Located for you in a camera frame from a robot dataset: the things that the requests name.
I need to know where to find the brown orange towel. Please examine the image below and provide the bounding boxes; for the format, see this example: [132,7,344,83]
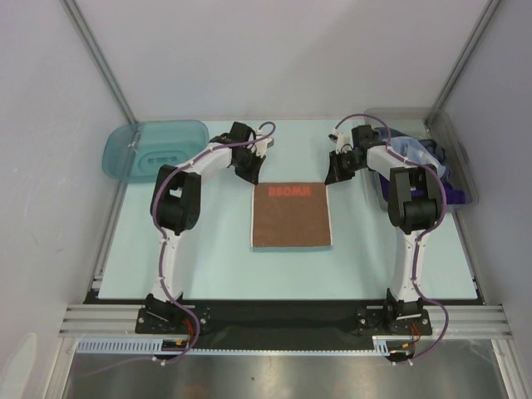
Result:
[250,182,333,252]

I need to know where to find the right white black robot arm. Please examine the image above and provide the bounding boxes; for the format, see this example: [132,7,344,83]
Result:
[325,125,447,334]

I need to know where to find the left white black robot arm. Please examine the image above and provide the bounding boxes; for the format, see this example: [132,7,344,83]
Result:
[145,121,276,333]

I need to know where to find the dark blue grey towel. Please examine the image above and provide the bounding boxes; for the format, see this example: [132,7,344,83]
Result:
[370,126,451,184]

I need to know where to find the light blue towel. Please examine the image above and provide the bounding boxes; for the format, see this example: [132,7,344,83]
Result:
[390,135,446,182]

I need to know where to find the clear grey plastic bin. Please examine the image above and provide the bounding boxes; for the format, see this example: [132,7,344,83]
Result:
[365,108,478,209]

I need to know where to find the teal plastic bin lid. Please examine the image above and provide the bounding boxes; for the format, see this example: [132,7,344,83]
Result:
[102,120,209,184]

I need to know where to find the purple towel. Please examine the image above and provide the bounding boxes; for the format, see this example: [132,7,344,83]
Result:
[377,174,466,205]

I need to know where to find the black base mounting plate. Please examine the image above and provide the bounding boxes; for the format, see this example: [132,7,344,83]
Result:
[135,296,432,352]

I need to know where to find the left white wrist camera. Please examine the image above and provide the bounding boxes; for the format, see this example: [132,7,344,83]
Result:
[251,131,274,158]

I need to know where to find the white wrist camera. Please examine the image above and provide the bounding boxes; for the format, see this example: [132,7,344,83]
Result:
[328,129,352,154]
[251,131,274,158]

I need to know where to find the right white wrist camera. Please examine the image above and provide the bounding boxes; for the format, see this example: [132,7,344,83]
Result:
[328,129,352,154]

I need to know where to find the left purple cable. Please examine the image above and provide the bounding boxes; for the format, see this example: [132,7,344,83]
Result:
[150,121,277,367]

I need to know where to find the light blue cable duct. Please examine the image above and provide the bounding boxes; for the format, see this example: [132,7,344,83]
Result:
[76,335,421,357]

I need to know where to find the right aluminium corner post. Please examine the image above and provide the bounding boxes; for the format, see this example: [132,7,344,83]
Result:
[425,0,504,125]

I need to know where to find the aluminium corner post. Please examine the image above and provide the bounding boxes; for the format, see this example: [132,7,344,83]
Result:
[60,0,137,123]
[425,0,504,125]

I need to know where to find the left aluminium corner post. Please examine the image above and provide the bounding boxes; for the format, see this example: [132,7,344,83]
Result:
[60,0,137,123]

